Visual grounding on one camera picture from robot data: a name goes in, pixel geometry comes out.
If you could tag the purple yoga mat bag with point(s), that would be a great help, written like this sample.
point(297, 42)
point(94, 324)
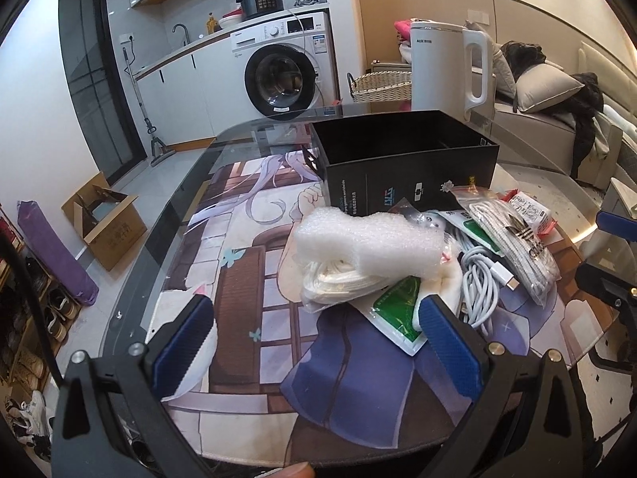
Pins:
point(54, 254)

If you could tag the white washing machine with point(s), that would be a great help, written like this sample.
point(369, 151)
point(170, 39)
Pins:
point(321, 55)

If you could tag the black cardboard box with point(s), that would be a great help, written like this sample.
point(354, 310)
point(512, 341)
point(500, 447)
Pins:
point(378, 179)

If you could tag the pink cloth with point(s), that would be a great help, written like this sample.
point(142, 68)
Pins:
point(402, 30)

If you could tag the black framed glass door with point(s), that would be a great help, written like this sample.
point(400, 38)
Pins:
point(94, 79)

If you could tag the printed desk mat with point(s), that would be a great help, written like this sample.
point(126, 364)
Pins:
point(239, 284)

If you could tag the wooden shoe rack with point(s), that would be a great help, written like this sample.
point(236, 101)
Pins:
point(30, 338)

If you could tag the white foam wrap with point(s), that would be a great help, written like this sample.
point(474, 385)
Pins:
point(368, 239)

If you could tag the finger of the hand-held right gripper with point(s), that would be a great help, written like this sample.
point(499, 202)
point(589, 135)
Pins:
point(614, 222)
point(604, 284)

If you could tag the grey pillow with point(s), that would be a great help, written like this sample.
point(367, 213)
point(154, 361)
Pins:
point(502, 64)

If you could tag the white base cabinet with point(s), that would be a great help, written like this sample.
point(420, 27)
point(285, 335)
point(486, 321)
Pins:
point(209, 89)

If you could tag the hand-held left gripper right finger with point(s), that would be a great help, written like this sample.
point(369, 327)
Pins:
point(448, 343)

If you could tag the black pressure cooker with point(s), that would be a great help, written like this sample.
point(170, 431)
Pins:
point(261, 2)

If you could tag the white basin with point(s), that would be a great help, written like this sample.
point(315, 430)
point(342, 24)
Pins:
point(230, 21)

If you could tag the metal faucet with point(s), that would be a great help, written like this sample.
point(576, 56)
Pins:
point(185, 30)

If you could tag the dark jacket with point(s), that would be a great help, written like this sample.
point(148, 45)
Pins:
point(589, 109)

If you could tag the grey flat mop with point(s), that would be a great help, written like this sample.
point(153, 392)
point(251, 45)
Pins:
point(149, 129)

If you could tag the green medicine sachet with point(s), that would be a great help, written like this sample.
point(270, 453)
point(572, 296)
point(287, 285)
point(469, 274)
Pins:
point(473, 234)
point(393, 308)

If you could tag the beige pillow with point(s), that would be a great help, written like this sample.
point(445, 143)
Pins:
point(547, 87)

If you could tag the beige sofa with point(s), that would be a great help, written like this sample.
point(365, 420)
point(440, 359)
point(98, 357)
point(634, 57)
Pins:
point(542, 129)

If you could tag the white electric kettle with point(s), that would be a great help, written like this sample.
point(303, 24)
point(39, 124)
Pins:
point(438, 69)

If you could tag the dark cloth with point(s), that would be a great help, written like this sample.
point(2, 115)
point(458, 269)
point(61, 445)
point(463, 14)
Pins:
point(522, 57)

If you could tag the white wall switch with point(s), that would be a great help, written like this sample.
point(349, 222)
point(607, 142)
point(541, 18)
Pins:
point(478, 17)

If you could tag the brown cardboard box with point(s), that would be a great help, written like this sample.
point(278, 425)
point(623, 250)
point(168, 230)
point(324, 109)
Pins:
point(117, 234)

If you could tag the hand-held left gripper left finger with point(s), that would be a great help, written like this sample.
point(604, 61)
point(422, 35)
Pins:
point(181, 343)

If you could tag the wicker basket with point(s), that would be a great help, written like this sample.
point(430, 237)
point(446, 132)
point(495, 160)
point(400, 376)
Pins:
point(380, 87)

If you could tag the group of shoes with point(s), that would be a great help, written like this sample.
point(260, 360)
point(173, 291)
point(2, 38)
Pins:
point(30, 416)

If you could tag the red and white packet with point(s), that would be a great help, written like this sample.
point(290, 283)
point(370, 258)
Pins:
point(530, 209)

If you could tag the yellow bottle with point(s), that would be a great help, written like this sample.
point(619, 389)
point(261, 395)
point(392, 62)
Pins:
point(212, 24)

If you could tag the person's left hand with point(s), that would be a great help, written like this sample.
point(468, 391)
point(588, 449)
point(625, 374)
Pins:
point(296, 471)

